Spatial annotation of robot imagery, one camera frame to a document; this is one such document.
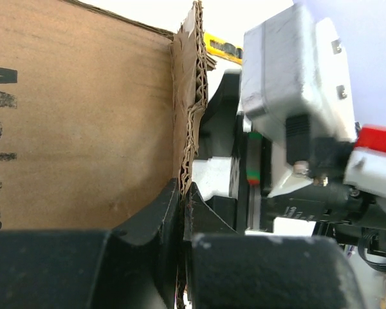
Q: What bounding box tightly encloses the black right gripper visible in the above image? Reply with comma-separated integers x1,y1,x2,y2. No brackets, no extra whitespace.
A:
198,71,351,234

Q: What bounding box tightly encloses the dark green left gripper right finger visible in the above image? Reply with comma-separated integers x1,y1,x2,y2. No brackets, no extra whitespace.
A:
183,184,365,309

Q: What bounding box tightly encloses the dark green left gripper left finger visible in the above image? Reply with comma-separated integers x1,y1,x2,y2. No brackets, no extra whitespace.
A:
0,179,179,308

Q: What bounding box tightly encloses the yellow utility knife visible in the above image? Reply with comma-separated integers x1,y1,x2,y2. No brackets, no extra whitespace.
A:
203,32,243,65

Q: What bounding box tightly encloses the brown cardboard express box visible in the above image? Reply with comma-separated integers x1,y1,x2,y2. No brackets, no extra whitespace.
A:
0,0,218,309

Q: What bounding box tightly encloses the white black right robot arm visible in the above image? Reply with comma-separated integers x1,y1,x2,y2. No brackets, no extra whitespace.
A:
198,71,386,259

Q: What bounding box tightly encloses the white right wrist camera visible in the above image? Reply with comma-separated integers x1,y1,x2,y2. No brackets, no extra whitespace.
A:
241,3,356,197

